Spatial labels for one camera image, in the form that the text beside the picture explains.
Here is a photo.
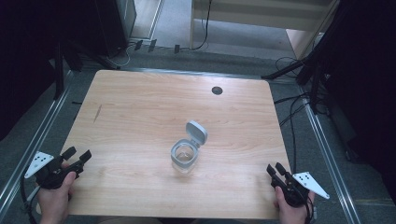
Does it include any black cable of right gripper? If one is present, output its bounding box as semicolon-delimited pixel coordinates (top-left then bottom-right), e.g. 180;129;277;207
298;186;318;224

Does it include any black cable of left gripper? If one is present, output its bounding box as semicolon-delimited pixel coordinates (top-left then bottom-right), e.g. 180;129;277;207
20;175;41;224

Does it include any metal floor rail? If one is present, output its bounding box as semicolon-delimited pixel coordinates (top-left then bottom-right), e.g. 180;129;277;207
299;87;362;224
0;70;76;213

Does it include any white cabinet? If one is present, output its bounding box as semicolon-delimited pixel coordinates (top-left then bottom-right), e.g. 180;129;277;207
189;0;340;50

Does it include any clear jar with grey lid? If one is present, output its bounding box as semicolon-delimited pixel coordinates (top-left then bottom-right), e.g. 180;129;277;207
170;119;208;174

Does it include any white floor cable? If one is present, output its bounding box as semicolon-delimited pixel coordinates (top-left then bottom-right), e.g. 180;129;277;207
106;43;138;68

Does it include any dark computer case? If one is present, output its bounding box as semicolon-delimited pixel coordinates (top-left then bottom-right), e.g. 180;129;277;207
92;0;138;58

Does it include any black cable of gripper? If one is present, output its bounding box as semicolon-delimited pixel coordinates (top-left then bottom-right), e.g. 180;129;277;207
298;186;318;224
20;175;41;224

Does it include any black floor cable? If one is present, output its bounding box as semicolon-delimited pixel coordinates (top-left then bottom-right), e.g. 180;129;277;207
178;0;214;52

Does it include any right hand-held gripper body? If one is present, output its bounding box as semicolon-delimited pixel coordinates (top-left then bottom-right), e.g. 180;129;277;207
270;171;331;208

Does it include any black stand with cables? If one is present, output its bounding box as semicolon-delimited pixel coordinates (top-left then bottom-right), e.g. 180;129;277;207
261;6;344;115

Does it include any person's right hand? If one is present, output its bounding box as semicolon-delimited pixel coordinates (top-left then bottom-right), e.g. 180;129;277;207
274;186;316;224

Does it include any black tripod stand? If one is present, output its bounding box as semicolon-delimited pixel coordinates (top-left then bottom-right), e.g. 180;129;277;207
51;31;120;101

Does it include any person's left hand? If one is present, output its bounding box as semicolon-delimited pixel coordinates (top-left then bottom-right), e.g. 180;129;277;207
36;163;78;224

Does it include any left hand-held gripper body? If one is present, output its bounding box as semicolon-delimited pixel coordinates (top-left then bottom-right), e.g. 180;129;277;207
23;150;84;190

